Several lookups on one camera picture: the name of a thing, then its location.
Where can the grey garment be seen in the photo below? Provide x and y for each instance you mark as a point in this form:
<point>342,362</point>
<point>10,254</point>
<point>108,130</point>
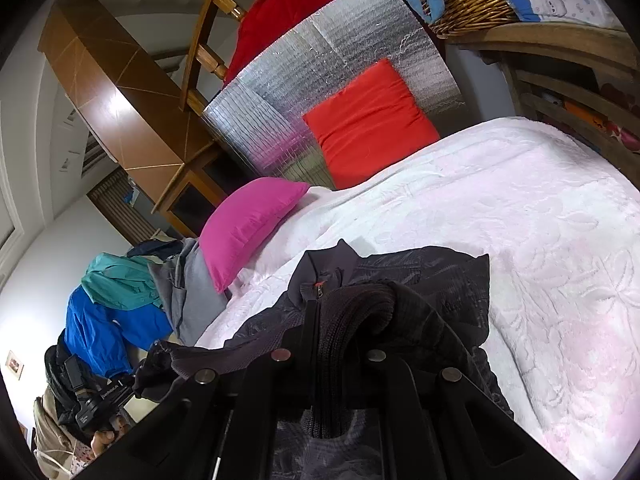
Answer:
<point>187,292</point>

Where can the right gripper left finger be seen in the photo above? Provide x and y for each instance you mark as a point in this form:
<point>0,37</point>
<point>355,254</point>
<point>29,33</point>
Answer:
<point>214,426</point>

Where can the white textured bedspread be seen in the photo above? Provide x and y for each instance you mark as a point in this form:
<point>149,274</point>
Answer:
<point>560,226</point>

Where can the silver foil insulation sheet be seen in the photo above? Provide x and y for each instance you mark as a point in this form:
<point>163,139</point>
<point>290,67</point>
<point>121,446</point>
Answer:
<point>260,113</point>

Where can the wooden headboard frame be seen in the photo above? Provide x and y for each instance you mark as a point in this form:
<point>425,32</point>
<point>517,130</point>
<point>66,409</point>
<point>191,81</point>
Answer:
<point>212,45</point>

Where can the wooden nightstand cabinet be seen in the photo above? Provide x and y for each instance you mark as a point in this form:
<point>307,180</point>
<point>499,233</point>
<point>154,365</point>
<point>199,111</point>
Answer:
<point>199,188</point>

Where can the magenta pillow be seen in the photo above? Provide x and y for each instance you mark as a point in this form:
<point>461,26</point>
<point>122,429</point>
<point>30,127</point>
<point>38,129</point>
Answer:
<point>242,222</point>

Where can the dark quilted puffer jacket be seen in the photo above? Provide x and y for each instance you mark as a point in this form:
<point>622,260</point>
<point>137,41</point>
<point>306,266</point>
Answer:
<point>429,304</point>

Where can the red pillow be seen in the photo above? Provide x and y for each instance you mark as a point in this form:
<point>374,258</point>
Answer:
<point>369,125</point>

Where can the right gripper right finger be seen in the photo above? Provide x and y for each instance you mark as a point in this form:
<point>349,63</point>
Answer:
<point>440,424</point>

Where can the wooden shelf unit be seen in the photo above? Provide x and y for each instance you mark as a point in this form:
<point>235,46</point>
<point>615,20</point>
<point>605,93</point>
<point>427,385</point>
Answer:
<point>581,79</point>

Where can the person's left hand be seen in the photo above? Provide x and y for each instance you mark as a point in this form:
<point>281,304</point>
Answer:
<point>104,439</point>

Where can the blue garment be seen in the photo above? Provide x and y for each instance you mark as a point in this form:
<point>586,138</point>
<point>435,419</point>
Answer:
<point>100,336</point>

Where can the teal garment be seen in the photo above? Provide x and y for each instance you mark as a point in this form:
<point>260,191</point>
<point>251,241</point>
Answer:
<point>120,282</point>

